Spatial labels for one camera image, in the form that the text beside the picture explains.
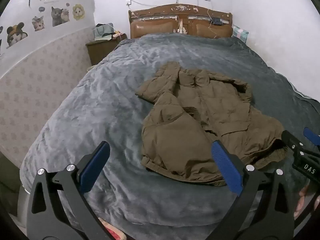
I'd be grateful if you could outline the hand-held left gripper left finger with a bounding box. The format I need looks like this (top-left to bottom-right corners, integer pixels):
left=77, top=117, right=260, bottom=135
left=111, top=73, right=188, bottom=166
left=26, top=141, right=130, bottom=240

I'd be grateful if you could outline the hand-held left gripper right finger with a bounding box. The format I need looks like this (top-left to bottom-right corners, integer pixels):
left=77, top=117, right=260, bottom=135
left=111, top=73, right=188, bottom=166
left=207, top=140, right=296, bottom=240

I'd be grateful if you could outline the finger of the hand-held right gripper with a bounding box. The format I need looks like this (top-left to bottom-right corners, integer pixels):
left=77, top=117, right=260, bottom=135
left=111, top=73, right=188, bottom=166
left=281, top=130, right=305, bottom=155
left=303, top=127, right=320, bottom=146

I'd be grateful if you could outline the olive brown padded jacket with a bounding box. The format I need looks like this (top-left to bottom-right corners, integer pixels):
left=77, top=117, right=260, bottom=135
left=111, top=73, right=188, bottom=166
left=135, top=61, right=288, bottom=187

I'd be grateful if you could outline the person's right hand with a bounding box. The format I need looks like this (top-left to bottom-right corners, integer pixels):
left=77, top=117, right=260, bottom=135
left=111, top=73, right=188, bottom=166
left=294, top=185, right=313, bottom=220

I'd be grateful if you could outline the grey plush blanket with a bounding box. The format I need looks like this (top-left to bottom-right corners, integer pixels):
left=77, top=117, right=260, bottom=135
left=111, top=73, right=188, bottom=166
left=19, top=33, right=320, bottom=234

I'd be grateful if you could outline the red slipper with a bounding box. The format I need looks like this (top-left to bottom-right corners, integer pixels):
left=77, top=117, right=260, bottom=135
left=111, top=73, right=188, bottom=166
left=98, top=217, right=126, bottom=240

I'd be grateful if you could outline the dark wooden nightstand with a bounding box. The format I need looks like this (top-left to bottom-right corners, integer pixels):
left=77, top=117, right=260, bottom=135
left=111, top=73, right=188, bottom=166
left=85, top=39, right=130, bottom=66

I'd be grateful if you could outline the plaid pastel pillow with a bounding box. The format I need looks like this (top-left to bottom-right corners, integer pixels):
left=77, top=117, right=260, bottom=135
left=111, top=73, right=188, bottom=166
left=231, top=24, right=249, bottom=45

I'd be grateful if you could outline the pale green paper bag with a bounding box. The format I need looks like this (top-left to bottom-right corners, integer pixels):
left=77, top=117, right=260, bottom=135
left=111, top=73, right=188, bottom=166
left=93, top=23, right=114, bottom=41

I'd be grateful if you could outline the dark device on headboard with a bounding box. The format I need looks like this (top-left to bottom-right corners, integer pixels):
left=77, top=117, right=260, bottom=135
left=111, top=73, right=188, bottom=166
left=211, top=17, right=229, bottom=26

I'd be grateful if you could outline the carved wooden headboard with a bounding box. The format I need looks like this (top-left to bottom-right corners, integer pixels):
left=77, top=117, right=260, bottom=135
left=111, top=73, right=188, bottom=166
left=128, top=4, right=233, bottom=39

